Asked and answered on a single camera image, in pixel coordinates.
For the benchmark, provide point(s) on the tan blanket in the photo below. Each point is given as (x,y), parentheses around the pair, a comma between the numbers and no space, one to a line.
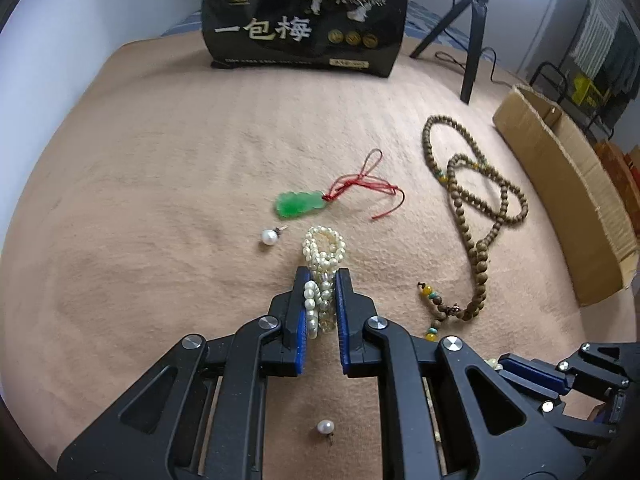
(165,200)

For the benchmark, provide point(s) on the black metal rack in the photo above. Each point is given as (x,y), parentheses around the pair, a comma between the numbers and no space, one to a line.
(555,82)

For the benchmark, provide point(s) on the white pearl earring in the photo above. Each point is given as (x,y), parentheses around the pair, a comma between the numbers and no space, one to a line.
(269,236)
(325,428)

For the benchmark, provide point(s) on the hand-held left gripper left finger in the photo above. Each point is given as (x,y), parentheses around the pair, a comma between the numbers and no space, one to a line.
(300,332)

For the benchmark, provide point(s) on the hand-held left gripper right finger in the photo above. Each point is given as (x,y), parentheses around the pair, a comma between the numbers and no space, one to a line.
(341,330)

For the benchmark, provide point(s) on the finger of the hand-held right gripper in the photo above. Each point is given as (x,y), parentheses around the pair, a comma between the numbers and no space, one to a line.
(565,417)
(535,372)

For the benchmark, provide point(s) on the black tripod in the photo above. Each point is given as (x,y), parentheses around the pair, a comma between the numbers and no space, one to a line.
(472,30)

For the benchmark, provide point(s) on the orange box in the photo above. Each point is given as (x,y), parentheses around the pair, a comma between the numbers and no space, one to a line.
(617,160)

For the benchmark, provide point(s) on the black printed bag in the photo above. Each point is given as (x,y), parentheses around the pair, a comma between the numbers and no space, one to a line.
(305,15)

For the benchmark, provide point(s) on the brown cardboard box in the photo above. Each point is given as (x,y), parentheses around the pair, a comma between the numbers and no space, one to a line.
(565,180)

